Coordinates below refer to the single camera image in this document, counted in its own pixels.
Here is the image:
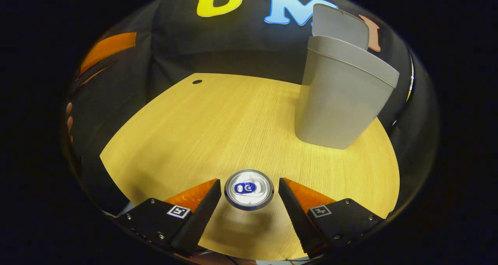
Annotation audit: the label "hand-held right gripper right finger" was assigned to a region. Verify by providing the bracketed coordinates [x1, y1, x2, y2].
[278, 177, 386, 258]

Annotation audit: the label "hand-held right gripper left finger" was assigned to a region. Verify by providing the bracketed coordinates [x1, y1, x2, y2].
[117, 178, 222, 258]

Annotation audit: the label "silver pop can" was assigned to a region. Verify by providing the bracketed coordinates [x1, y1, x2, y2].
[224, 169, 275, 211]

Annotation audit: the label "white desktop garbage bin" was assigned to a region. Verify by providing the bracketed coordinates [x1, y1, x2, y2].
[295, 3, 400, 150]

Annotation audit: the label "wooden desktop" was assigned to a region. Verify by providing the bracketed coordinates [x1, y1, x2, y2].
[100, 73, 400, 261]

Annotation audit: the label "black backdrop cloth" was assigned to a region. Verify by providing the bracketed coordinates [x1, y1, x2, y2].
[62, 0, 438, 215]

